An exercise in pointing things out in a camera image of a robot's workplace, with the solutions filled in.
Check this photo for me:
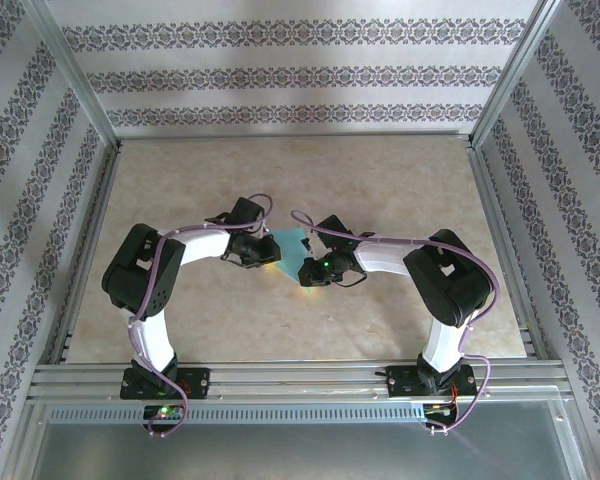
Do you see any teal cloth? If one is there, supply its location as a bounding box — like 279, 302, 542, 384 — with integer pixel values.
268, 227, 312, 288

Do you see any grey metal sheet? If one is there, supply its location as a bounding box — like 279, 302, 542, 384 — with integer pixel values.
9, 399, 591, 480

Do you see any controller board with green light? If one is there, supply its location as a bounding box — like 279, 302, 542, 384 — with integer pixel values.
143, 404, 186, 421

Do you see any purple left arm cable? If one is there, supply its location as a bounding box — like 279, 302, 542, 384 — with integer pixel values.
128, 193, 276, 440

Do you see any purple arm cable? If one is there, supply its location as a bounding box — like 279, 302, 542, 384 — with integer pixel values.
290, 209, 502, 435
128, 193, 276, 440

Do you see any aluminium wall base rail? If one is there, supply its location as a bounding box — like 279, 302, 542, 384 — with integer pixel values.
117, 130, 474, 142

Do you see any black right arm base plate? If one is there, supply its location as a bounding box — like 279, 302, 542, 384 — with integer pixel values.
383, 364, 478, 400

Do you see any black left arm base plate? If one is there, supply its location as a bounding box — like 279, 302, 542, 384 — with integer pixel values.
119, 367, 212, 401

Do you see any slotted grey cable duct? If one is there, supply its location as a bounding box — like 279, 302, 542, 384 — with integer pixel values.
47, 403, 426, 424

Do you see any aluminium side rail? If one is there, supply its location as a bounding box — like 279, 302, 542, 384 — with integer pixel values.
49, 142, 124, 366
467, 142, 549, 361

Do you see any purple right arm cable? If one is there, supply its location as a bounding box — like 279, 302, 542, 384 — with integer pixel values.
290, 209, 502, 435

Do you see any aluminium frame post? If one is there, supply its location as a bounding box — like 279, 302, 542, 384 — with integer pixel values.
22, 0, 121, 146
467, 0, 569, 146

